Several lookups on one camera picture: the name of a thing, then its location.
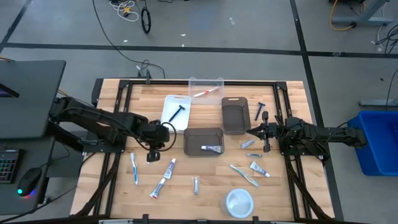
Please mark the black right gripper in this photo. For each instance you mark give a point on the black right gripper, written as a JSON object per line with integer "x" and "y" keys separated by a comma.
{"x": 266, "y": 146}

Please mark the black aluminium rig frame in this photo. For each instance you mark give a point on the black aluminium rig frame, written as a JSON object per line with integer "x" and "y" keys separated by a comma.
{"x": 248, "y": 83}

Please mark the white plastic bin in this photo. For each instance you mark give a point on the white plastic bin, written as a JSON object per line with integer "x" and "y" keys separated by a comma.
{"x": 180, "y": 124}

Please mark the black desk monitor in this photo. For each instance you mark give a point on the black desk monitor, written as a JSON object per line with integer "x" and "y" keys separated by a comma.
{"x": 7, "y": 90}

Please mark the dark lower desk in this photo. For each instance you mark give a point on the dark lower desk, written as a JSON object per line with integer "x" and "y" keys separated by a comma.
{"x": 62, "y": 165}

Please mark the black razor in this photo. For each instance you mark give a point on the black razor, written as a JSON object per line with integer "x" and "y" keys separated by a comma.
{"x": 175, "y": 115}
{"x": 258, "y": 112}

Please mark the black computer mouse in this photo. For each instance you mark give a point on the black computer mouse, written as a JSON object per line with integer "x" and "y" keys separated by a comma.
{"x": 29, "y": 180}

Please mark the silver nail clipper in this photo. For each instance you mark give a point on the silver nail clipper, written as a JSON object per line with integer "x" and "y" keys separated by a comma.
{"x": 196, "y": 185}
{"x": 247, "y": 144}
{"x": 254, "y": 155}

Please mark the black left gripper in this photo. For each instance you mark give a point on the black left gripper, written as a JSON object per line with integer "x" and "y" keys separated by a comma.
{"x": 157, "y": 133}

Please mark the smoky grey plastic bin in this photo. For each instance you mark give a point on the smoky grey plastic bin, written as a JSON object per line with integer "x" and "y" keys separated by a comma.
{"x": 235, "y": 116}
{"x": 199, "y": 137}

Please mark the black table clamp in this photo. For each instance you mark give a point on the black table clamp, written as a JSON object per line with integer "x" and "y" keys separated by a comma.
{"x": 147, "y": 76}
{"x": 255, "y": 218}
{"x": 145, "y": 216}

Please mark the green and white toothbrush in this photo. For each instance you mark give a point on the green and white toothbrush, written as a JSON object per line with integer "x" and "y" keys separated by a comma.
{"x": 244, "y": 175}

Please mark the small toothpaste tube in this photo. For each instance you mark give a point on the small toothpaste tube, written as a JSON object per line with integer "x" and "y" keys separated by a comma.
{"x": 158, "y": 188}
{"x": 213, "y": 149}
{"x": 169, "y": 169}
{"x": 258, "y": 169}

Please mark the clear plastic bin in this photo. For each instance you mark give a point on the clear plastic bin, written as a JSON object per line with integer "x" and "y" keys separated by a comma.
{"x": 205, "y": 82}

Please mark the blue and white toothbrush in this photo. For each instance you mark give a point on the blue and white toothbrush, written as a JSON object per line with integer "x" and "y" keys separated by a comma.
{"x": 134, "y": 169}

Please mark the grey table stand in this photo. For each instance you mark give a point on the grey table stand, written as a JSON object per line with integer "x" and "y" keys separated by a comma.
{"x": 363, "y": 21}

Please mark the red and white toothbrush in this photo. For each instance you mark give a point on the red and white toothbrush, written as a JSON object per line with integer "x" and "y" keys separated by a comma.
{"x": 205, "y": 92}

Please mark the blue plastic crate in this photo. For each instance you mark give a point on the blue plastic crate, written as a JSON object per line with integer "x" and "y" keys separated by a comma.
{"x": 379, "y": 146}

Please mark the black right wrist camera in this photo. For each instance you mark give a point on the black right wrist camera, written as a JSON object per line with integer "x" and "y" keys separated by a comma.
{"x": 275, "y": 130}

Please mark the backlit keyboard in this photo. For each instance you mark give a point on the backlit keyboard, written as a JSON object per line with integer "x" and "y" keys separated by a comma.
{"x": 7, "y": 168}

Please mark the black desk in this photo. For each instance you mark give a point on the black desk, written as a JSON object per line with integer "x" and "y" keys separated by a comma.
{"x": 31, "y": 99}

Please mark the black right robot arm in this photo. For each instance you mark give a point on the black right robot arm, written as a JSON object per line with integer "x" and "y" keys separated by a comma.
{"x": 326, "y": 134}

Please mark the black edge bracket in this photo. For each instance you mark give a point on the black edge bracket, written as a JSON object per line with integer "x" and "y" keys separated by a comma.
{"x": 97, "y": 93}

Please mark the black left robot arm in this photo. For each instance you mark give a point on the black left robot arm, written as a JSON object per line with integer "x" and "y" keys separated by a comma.
{"x": 93, "y": 119}

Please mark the silver aluminium profile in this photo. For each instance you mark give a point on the silver aluminium profile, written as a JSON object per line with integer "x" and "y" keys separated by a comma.
{"x": 116, "y": 221}

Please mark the grey floor base bar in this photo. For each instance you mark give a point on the grey floor base bar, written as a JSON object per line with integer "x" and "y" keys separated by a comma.
{"x": 379, "y": 103}

